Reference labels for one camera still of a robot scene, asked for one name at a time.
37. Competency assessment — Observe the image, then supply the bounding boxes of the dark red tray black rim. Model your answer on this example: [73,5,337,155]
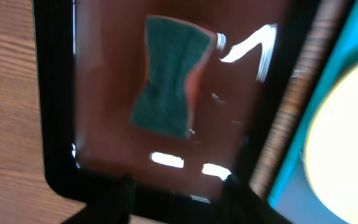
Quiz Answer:
[32,0,323,218]

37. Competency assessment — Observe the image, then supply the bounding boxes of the teal plastic tray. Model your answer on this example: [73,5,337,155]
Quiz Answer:
[268,1,358,223]

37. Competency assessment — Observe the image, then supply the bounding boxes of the green and orange sponge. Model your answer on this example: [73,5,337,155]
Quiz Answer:
[131,16,216,139]

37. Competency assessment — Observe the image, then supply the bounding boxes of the yellow-green plate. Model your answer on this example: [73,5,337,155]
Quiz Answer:
[304,64,358,223]

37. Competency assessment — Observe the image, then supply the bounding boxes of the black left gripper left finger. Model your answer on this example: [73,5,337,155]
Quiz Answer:
[63,175,135,224]

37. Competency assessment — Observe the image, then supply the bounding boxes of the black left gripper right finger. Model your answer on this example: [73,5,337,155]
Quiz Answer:
[221,174,291,224]

